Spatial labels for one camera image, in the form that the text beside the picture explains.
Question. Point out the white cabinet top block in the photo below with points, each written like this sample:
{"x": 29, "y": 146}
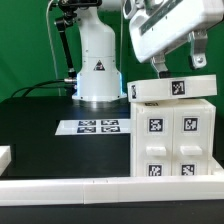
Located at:
{"x": 172, "y": 88}

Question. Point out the white cabinet body box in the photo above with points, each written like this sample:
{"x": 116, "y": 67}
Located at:
{"x": 172, "y": 138}

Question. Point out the white tag base sheet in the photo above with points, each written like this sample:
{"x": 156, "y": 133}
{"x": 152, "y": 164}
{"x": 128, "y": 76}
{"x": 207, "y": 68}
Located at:
{"x": 93, "y": 127}

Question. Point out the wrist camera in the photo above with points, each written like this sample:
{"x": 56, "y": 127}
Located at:
{"x": 130, "y": 7}

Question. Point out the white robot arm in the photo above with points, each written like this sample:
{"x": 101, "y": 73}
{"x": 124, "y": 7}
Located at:
{"x": 99, "y": 80}

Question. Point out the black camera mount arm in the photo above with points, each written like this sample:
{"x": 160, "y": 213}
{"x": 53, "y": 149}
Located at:
{"x": 69, "y": 9}

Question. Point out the white U-shaped fence frame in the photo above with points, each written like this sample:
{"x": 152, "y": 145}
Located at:
{"x": 106, "y": 190}

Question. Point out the white cabinet door panel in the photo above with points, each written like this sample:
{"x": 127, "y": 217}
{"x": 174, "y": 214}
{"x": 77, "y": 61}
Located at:
{"x": 158, "y": 143}
{"x": 191, "y": 142}

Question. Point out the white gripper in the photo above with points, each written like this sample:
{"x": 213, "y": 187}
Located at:
{"x": 168, "y": 27}

